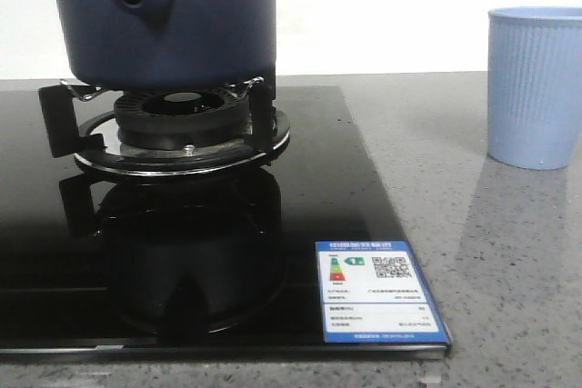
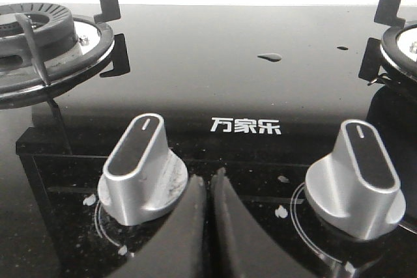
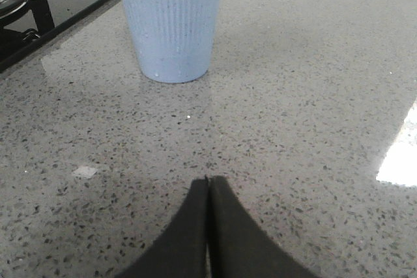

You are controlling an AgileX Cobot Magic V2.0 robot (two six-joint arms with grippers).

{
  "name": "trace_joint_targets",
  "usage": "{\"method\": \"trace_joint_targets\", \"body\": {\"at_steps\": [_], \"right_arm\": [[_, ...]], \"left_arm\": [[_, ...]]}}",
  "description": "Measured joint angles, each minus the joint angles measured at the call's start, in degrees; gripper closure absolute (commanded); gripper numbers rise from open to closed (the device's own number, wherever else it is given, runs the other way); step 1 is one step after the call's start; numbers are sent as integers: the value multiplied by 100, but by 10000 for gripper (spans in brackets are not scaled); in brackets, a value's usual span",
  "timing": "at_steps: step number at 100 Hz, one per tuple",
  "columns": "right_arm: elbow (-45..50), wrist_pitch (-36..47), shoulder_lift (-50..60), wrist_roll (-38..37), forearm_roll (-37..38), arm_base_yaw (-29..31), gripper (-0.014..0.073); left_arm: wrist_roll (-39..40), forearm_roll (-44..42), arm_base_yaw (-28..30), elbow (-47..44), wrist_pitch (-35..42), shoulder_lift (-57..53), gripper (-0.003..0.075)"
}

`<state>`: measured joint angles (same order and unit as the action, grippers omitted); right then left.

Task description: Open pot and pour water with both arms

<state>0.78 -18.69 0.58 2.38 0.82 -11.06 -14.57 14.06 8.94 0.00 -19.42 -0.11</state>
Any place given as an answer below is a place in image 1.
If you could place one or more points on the light blue ribbed cup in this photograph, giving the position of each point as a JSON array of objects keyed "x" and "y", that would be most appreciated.
[{"x": 534, "y": 85}]

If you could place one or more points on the black pot support grate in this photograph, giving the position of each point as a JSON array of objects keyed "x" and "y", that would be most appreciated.
[{"x": 95, "y": 144}]

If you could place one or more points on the black glass gas cooktop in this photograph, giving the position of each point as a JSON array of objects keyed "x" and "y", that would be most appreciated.
[{"x": 217, "y": 268}]

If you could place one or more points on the dark blue saucepan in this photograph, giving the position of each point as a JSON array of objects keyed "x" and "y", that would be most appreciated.
[{"x": 167, "y": 44}]

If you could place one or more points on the blue energy label sticker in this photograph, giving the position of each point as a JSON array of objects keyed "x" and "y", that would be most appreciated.
[{"x": 373, "y": 292}]

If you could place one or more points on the black gas burner head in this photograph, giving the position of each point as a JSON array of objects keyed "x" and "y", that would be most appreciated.
[{"x": 170, "y": 121}]

